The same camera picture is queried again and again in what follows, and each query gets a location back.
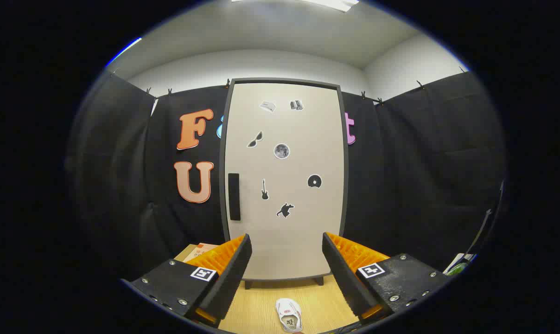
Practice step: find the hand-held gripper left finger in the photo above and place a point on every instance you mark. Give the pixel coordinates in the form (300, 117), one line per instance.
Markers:
(231, 278)

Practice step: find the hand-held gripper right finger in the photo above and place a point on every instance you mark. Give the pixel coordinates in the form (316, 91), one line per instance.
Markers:
(342, 278)

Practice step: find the white canvas shoe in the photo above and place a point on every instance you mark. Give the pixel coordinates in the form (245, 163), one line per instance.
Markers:
(289, 315)

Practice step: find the dark grey shoe cabinet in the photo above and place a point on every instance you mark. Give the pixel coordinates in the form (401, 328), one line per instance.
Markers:
(222, 162)

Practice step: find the beige cover book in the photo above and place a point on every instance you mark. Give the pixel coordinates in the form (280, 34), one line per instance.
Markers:
(201, 251)

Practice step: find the black backdrop cloth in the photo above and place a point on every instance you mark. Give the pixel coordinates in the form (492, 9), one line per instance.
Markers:
(400, 185)

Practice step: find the white and green object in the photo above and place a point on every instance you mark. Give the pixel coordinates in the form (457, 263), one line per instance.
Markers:
(458, 265)

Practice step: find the ceiling light panel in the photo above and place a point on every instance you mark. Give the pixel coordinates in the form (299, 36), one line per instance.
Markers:
(331, 3)

